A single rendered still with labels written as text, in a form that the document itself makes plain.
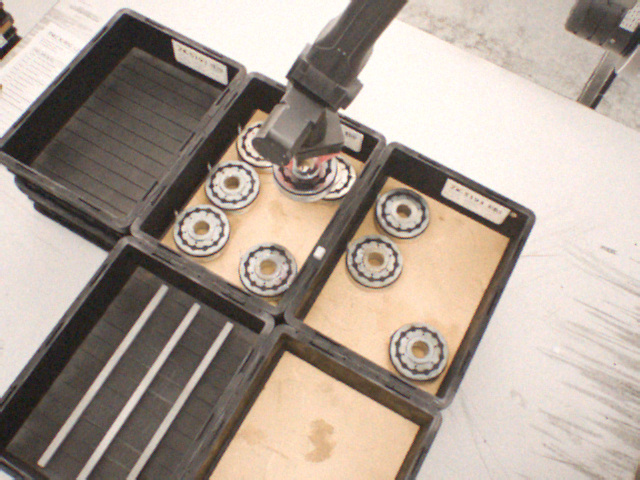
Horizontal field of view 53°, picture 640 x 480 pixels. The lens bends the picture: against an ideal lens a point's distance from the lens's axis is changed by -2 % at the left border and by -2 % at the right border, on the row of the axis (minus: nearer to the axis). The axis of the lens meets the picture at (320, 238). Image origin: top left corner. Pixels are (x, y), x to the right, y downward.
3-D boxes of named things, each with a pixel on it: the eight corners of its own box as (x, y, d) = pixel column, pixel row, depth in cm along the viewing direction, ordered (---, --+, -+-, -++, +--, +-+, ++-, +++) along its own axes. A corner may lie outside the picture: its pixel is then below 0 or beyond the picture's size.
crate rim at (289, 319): (388, 144, 123) (390, 137, 120) (534, 219, 118) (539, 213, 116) (279, 323, 107) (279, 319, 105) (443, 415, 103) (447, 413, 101)
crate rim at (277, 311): (251, 75, 127) (251, 67, 125) (388, 144, 123) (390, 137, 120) (128, 237, 112) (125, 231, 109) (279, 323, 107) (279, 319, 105)
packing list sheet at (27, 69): (44, 19, 155) (44, 18, 155) (124, 58, 152) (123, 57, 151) (-50, 118, 142) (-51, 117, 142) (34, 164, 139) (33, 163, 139)
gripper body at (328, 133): (345, 148, 96) (349, 120, 89) (277, 162, 95) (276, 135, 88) (333, 111, 98) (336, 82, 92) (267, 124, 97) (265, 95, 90)
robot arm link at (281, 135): (368, 79, 80) (311, 37, 79) (323, 148, 76) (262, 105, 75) (335, 116, 91) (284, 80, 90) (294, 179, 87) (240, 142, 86)
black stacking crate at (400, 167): (381, 171, 131) (390, 140, 121) (516, 240, 127) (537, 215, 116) (280, 338, 116) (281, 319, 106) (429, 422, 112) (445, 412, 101)
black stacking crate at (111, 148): (134, 45, 140) (123, 7, 130) (251, 104, 136) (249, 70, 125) (12, 184, 125) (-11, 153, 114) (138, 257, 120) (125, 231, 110)
